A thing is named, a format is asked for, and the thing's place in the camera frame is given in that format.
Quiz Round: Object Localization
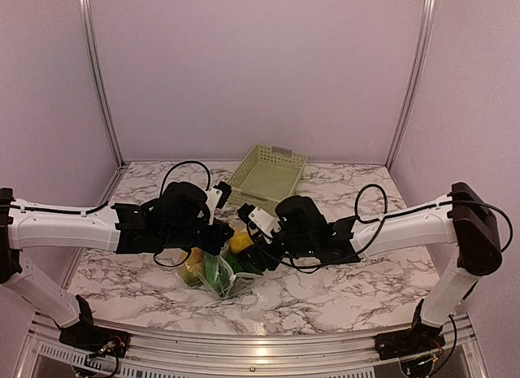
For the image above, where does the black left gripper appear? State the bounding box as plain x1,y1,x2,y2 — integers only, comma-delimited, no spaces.
161,218,234,256

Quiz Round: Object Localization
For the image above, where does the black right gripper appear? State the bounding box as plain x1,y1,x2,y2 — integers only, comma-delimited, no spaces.
238,229,316,272

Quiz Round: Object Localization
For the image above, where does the yellow fake lemon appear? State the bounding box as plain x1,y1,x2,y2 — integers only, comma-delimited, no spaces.
228,231,254,255

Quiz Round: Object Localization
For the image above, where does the clear zip top bag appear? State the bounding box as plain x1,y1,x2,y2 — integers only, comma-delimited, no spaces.
177,248,263,299

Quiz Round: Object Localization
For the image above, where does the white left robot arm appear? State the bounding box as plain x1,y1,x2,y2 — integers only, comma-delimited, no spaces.
1,181,233,350

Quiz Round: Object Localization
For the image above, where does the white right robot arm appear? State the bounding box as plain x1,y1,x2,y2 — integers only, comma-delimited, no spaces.
238,183,504,352

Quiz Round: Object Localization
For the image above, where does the green fake leafy vegetable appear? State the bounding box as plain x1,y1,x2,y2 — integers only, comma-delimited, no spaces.
203,253,256,299

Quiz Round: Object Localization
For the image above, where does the pale green perforated basket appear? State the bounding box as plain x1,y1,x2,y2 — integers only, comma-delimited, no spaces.
227,144,308,211

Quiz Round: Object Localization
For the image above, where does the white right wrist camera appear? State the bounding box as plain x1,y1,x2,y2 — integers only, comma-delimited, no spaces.
238,203,281,244

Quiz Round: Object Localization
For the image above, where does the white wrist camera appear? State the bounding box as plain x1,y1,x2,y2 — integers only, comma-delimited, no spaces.
238,203,281,244
206,181,232,212

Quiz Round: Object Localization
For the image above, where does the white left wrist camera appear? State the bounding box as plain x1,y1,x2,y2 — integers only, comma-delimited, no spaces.
206,181,232,212

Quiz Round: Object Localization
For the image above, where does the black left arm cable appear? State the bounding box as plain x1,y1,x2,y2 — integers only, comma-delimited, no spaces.
7,160,212,267

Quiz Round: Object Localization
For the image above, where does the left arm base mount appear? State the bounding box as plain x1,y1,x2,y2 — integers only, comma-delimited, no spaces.
57,295,130,358

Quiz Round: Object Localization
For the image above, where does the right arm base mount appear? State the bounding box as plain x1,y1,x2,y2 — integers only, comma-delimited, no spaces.
375,299,445,360

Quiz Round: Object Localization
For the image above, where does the aluminium front rail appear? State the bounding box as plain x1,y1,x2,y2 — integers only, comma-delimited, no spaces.
24,311,480,378

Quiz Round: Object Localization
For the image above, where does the left aluminium frame post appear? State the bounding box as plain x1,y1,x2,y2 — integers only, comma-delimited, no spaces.
76,0,125,167

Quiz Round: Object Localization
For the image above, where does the aluminium frame post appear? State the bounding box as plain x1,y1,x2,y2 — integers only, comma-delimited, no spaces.
385,0,437,171
76,0,125,167

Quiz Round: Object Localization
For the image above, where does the right aluminium frame post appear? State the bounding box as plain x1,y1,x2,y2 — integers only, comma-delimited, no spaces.
385,0,437,171

